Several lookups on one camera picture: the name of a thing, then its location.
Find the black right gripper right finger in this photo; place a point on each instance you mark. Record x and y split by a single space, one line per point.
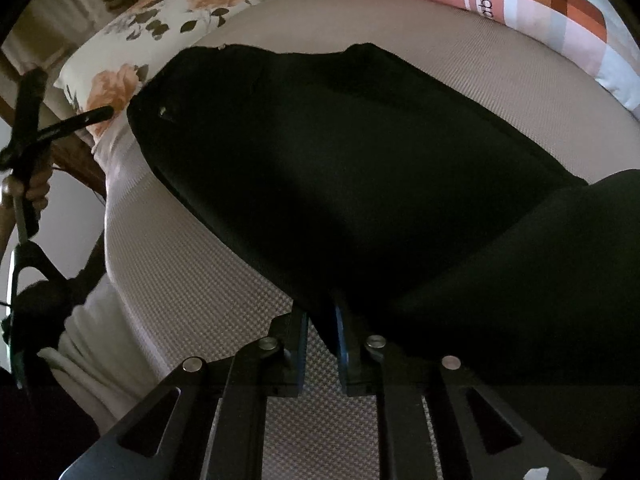
359 358

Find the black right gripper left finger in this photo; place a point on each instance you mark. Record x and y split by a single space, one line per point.
283 355

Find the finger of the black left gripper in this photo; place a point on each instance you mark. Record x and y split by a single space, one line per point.
71 125

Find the black pants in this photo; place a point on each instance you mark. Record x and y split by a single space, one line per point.
506 287

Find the person's left hand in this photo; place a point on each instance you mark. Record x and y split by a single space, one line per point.
35 191

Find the wooden headboard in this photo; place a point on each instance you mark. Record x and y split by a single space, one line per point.
47 33

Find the white floral pillow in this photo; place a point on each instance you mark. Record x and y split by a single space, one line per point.
112 66

